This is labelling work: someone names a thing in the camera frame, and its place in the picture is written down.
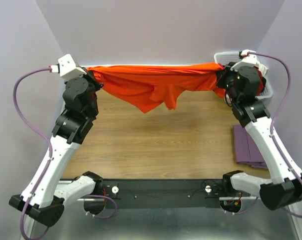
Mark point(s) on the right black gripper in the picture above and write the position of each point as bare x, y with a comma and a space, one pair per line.
222, 73

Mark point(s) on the white garment in basket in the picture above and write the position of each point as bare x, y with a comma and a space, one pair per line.
262, 68

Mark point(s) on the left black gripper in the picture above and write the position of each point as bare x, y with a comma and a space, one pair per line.
89, 77

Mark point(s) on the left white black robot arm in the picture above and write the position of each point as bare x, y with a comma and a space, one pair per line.
41, 200

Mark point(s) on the folded purple t shirt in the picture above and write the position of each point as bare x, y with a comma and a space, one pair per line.
246, 151

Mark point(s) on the orange t shirt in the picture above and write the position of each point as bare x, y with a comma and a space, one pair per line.
147, 87

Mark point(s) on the white plastic laundry basket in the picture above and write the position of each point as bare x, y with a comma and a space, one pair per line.
236, 58

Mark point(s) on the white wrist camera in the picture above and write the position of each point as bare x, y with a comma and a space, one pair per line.
248, 59
67, 68

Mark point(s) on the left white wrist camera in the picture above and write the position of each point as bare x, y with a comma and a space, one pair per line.
67, 68

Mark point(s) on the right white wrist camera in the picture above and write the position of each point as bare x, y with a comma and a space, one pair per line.
248, 59

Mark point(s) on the dark red shirt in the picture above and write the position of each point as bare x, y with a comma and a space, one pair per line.
261, 84

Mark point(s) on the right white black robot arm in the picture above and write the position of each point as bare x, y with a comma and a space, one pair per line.
285, 185

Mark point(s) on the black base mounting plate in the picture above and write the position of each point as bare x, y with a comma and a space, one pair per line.
166, 193

